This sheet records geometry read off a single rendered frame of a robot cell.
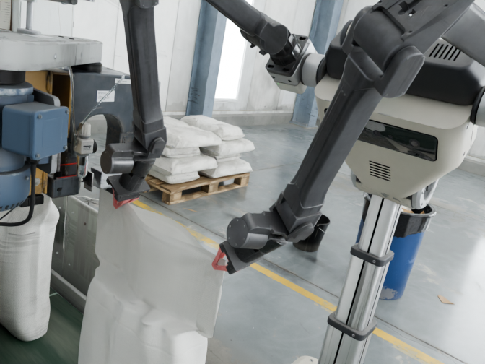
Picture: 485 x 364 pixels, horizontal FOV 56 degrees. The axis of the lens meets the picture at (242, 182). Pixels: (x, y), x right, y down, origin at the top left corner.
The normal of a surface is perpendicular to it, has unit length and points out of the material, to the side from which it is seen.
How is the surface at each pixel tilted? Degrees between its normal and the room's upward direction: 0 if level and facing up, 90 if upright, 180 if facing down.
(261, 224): 31
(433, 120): 40
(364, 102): 126
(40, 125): 90
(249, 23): 104
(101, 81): 90
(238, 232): 77
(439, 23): 119
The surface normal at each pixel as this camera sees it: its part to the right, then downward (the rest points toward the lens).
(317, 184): 0.33, 0.76
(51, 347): 0.18, -0.94
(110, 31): 0.76, 0.32
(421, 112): -0.26, -0.64
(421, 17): -0.48, -0.34
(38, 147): 0.96, 0.23
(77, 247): -0.62, 0.13
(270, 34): 0.60, 0.56
